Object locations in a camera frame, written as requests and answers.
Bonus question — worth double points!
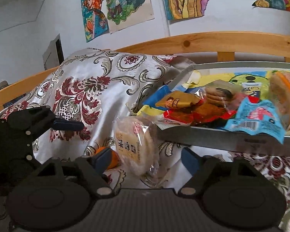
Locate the anime boy drawing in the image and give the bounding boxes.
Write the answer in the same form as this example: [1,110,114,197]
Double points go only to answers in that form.
[106,0,154,34]

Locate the wooden bed rail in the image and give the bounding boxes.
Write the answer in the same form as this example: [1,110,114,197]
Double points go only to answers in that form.
[0,30,290,114]

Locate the light blue snack packet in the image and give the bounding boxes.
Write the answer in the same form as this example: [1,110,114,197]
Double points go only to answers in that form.
[224,98,286,144]

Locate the gold foil snack packet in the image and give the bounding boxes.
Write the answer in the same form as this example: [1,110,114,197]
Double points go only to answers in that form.
[155,91,200,109]

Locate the cookies in clear wrapper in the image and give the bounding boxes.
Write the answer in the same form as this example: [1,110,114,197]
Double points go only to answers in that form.
[202,80,247,111]

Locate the orange-haired girl drawing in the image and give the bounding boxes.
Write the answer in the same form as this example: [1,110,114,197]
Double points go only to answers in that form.
[80,0,108,43]

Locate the red snack wrapper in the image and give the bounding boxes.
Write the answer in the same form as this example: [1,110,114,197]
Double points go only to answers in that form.
[162,103,237,125]

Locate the orange wrapped bread pack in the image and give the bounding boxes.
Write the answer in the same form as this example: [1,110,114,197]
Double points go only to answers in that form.
[268,71,290,136]

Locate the blue yellow snack bag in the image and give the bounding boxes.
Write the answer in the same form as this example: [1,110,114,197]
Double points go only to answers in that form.
[137,85,171,116]

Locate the round pastry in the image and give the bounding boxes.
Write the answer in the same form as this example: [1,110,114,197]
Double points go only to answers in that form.
[113,116,159,177]

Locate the metal tray with cartoon print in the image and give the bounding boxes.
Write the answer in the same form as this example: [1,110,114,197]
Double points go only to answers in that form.
[158,61,290,157]

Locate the small orange fruit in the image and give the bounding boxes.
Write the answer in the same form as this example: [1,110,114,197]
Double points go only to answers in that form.
[95,147,120,170]

